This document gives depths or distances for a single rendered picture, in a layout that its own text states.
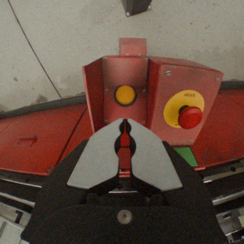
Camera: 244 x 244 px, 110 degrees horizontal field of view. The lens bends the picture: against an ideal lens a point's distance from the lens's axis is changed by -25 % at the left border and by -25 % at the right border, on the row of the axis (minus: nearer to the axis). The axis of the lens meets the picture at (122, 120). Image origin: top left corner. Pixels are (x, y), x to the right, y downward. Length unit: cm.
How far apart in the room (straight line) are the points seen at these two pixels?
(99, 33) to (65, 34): 26
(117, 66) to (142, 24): 74
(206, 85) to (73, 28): 95
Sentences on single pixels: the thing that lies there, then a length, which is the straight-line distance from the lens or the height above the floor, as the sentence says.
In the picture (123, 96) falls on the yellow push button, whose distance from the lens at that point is 23.
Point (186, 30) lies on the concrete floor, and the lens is 105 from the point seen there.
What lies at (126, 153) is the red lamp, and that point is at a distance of 22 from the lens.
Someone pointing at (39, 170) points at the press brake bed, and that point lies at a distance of 54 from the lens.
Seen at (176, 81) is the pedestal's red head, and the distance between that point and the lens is 18.
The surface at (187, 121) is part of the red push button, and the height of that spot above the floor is 81.
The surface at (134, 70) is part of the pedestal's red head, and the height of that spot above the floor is 70.
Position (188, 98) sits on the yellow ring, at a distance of 20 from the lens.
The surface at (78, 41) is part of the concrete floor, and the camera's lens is 100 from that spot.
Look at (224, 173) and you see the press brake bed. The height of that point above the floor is 80.
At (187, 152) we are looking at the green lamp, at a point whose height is 80.
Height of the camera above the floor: 94
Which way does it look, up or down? 54 degrees down
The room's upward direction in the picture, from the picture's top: 178 degrees counter-clockwise
